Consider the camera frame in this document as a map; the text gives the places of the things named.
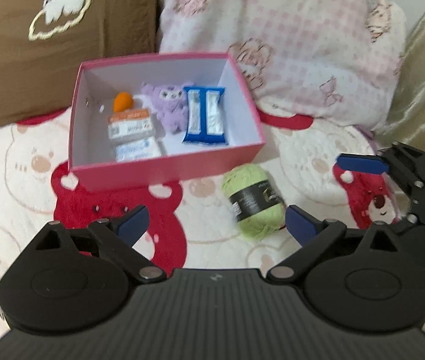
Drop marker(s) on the green yarn ball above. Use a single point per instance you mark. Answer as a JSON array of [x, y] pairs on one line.
[[258, 208]]

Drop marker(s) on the purple plush toy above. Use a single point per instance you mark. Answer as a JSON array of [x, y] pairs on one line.
[[171, 105]]

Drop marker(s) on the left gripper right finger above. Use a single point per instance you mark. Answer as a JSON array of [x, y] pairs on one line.
[[316, 238]]

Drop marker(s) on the pink cardboard box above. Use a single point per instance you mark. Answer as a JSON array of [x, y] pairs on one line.
[[91, 154]]

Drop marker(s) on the brown pillow with cloud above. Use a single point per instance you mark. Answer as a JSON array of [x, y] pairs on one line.
[[43, 43]]

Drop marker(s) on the pink checked pillow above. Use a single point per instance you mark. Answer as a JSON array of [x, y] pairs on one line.
[[333, 59]]

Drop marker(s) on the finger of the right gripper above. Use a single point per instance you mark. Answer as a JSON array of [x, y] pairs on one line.
[[371, 164]]

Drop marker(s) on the orange makeup sponge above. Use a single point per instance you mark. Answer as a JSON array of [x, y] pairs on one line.
[[123, 101]]

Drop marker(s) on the blue white medicine box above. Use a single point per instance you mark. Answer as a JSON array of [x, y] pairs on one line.
[[145, 148]]

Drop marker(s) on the blue wet wipes pack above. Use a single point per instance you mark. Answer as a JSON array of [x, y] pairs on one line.
[[206, 121]]

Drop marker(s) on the orange white medicine box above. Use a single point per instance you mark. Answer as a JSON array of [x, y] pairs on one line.
[[131, 125]]

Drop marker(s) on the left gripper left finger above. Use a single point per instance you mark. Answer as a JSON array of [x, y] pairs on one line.
[[116, 238]]

